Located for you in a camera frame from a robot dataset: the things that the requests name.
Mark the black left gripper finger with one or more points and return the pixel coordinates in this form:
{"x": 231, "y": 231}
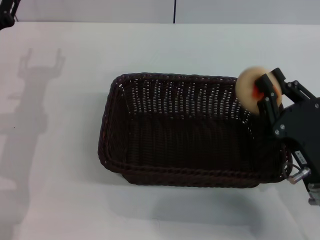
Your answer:
{"x": 7, "y": 20}

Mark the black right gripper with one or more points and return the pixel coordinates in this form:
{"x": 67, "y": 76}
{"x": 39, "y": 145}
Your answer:
{"x": 302, "y": 125}

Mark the beige bun with orange centre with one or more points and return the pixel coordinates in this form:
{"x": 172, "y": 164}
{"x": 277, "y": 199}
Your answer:
{"x": 246, "y": 87}

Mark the dark brown woven basket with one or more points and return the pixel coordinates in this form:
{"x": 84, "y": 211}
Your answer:
{"x": 190, "y": 140}

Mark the thin black vertical pole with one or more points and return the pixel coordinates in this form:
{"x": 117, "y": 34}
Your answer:
{"x": 174, "y": 11}

